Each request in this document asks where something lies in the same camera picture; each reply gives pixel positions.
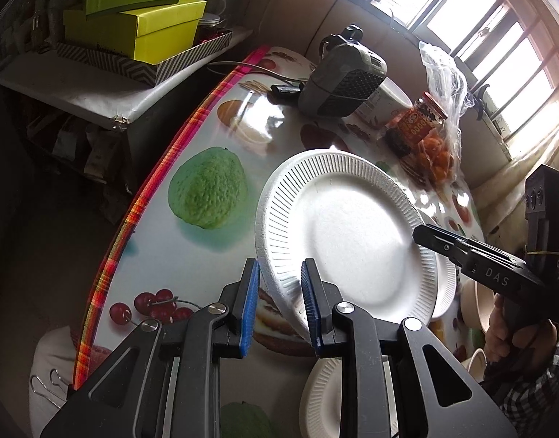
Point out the grey portable speaker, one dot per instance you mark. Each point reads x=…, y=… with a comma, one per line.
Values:
x=347, y=75

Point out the yellow-green cardboard box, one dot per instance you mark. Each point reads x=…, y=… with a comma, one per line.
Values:
x=150, y=34

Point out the fruit print tablecloth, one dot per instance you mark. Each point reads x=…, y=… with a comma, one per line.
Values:
x=191, y=228

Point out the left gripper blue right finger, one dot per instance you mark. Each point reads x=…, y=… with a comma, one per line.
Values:
x=320, y=298

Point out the white cup container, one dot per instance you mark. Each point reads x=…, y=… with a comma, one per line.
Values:
x=388, y=101

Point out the red lidded snack jar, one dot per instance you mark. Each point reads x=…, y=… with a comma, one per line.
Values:
x=405, y=131

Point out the beige paper bowl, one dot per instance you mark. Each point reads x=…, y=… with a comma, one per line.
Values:
x=476, y=304

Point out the small black device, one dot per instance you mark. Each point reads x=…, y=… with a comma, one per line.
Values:
x=286, y=92

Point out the white paper plate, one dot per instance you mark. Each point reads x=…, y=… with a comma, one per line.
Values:
x=446, y=286
x=320, y=404
x=357, y=224

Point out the plastic bag of oranges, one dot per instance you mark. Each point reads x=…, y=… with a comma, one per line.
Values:
x=440, y=152

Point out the person's right hand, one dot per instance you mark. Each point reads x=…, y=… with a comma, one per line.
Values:
x=540, y=340

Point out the checkered shirt right forearm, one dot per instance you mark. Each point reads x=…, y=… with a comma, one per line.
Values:
x=532, y=404

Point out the zigzag patterned tray box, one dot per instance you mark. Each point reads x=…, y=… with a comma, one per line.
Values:
x=143, y=72

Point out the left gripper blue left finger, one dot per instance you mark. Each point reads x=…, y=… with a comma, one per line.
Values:
x=241, y=299

